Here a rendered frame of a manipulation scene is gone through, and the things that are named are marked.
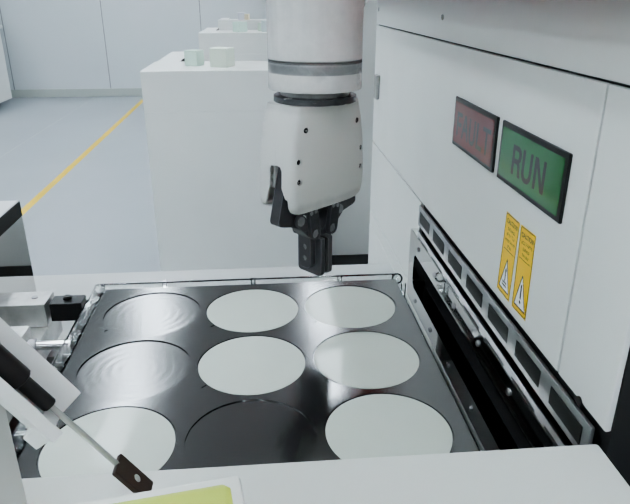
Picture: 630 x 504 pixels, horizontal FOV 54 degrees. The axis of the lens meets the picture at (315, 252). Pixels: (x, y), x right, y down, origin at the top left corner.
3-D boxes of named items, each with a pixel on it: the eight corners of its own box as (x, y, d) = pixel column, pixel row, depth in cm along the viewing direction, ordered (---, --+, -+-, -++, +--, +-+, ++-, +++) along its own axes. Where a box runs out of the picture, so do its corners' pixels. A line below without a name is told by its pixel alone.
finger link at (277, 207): (292, 135, 56) (323, 166, 60) (251, 209, 55) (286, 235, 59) (301, 137, 56) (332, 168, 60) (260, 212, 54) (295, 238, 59)
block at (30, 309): (57, 312, 72) (53, 289, 70) (48, 327, 68) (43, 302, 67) (-15, 315, 71) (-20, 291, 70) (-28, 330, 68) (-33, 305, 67)
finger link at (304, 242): (302, 203, 61) (303, 266, 64) (278, 211, 59) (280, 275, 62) (326, 211, 59) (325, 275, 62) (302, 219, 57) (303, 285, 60)
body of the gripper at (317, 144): (323, 75, 62) (323, 184, 66) (244, 85, 55) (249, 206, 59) (383, 82, 57) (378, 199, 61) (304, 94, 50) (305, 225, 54)
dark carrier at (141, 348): (395, 283, 76) (395, 278, 75) (494, 491, 44) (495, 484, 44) (106, 294, 73) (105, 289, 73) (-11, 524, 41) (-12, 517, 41)
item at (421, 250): (418, 293, 84) (423, 227, 80) (570, 574, 43) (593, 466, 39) (405, 293, 83) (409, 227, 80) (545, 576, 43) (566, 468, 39)
